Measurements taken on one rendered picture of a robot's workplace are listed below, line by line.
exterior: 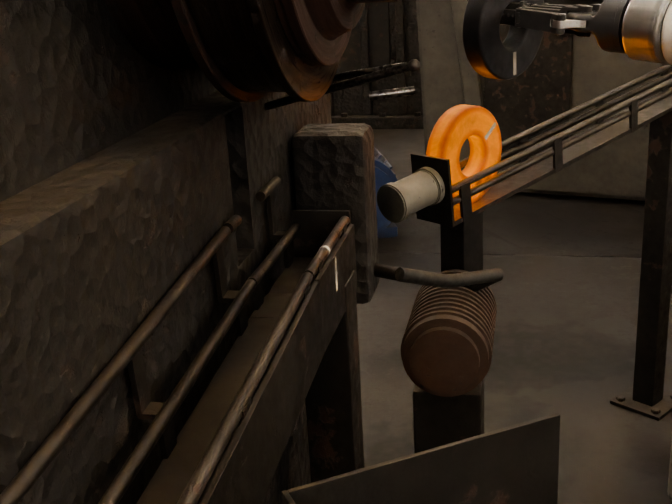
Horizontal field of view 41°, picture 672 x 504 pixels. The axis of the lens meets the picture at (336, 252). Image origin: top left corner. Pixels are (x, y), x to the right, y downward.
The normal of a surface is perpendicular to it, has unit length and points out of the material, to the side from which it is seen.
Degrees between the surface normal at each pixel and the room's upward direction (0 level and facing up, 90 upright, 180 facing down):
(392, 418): 0
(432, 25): 90
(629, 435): 0
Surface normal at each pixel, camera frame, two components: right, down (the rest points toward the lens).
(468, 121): 0.70, 0.20
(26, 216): -0.05, -0.94
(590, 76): -0.44, 0.32
